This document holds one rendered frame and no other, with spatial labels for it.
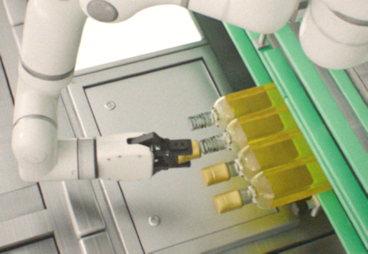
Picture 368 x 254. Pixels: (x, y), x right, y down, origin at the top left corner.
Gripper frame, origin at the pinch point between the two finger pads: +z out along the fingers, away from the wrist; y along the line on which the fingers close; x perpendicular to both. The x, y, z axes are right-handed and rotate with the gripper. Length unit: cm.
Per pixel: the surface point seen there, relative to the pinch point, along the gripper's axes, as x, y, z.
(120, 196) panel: -1.5, -12.2, -11.0
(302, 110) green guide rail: 4.1, 6.0, 22.4
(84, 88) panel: 25.6, -13.1, -17.3
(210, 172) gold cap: -5.1, 1.3, 4.8
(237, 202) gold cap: -10.9, 0.7, 8.8
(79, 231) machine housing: -7.8, -13.2, -19.0
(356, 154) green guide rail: -9.9, 13.2, 27.0
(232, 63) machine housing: 33.8, -16.2, 16.7
